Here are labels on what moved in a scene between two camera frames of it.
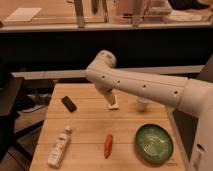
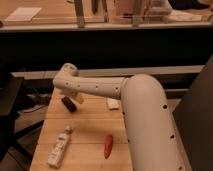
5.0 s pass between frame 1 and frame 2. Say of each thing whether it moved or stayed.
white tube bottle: stayed
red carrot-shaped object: stayed
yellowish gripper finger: moved
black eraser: stayed
